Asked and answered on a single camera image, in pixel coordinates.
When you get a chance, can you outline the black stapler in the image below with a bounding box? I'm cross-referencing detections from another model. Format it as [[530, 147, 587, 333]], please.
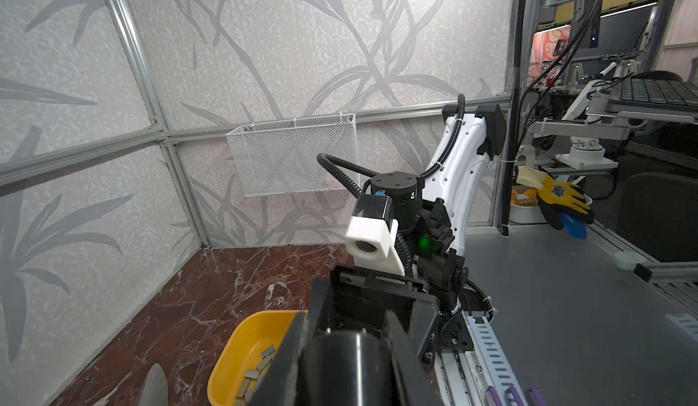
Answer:
[[296, 331, 398, 405]]

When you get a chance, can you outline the black computer keyboard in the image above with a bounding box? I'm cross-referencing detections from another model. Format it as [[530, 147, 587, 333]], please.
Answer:
[[608, 77, 697, 113]]

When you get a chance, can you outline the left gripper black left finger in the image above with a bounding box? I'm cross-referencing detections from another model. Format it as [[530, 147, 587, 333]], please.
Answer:
[[250, 311, 307, 406]]

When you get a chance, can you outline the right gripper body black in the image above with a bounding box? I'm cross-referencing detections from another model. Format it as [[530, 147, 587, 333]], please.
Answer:
[[310, 172, 469, 369]]

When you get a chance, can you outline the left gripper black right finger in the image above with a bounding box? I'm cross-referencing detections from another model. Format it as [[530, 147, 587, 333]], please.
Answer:
[[382, 311, 442, 406]]

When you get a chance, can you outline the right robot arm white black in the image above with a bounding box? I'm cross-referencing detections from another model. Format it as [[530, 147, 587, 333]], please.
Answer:
[[317, 95, 506, 368]]

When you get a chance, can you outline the yellow plastic tray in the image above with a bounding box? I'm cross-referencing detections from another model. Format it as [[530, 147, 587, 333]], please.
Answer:
[[207, 310, 300, 405]]

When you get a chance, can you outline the white wire mesh basket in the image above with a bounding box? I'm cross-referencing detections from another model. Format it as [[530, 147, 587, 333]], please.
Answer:
[[225, 113, 358, 197]]

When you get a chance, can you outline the yellow black work glove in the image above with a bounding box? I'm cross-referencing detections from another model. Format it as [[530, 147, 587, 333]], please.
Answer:
[[516, 166, 594, 231]]

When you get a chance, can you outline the purple toy rake pink handle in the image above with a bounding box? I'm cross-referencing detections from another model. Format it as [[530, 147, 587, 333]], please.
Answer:
[[485, 386, 547, 406]]

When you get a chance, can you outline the silver metal trowel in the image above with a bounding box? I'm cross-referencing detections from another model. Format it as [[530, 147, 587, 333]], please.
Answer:
[[94, 363, 169, 406]]

